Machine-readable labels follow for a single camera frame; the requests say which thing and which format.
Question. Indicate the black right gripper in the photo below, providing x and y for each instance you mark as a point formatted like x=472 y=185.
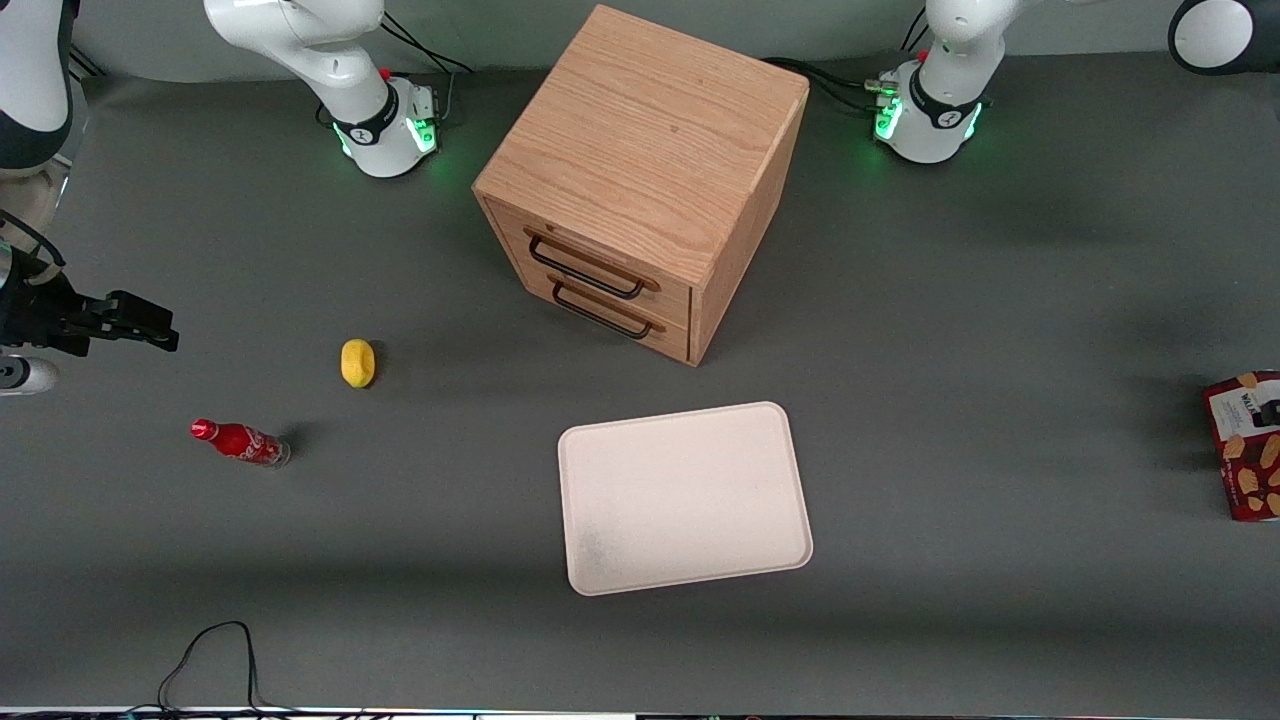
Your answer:
x=35 y=310

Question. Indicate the red tartan cookie box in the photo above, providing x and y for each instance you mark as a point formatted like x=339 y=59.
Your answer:
x=1240 y=475

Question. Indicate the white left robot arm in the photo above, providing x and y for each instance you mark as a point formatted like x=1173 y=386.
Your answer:
x=935 y=130

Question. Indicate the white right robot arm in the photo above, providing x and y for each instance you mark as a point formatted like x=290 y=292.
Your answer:
x=370 y=130

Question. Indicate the white plastic tray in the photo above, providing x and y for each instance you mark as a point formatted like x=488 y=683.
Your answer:
x=680 y=500

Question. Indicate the red cola bottle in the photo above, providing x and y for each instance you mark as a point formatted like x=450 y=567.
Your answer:
x=240 y=441

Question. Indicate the yellow lemon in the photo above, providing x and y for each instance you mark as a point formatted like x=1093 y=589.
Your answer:
x=358 y=363

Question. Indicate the wooden drawer front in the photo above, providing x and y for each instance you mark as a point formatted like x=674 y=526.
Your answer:
x=670 y=300
x=672 y=340

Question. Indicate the wooden drawer cabinet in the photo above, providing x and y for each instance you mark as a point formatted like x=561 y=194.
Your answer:
x=640 y=130

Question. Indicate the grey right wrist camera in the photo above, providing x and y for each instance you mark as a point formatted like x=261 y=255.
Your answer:
x=25 y=376

